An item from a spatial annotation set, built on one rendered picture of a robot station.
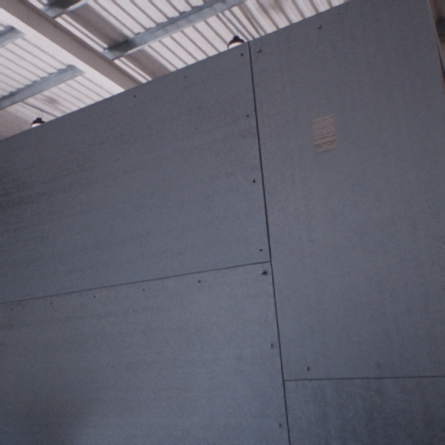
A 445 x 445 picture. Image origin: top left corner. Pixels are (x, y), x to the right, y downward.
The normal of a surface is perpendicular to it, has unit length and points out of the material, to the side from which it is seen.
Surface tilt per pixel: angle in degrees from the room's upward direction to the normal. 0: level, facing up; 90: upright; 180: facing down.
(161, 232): 90
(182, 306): 90
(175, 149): 90
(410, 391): 90
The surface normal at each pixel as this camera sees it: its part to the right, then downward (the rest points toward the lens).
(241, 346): -0.51, -0.15
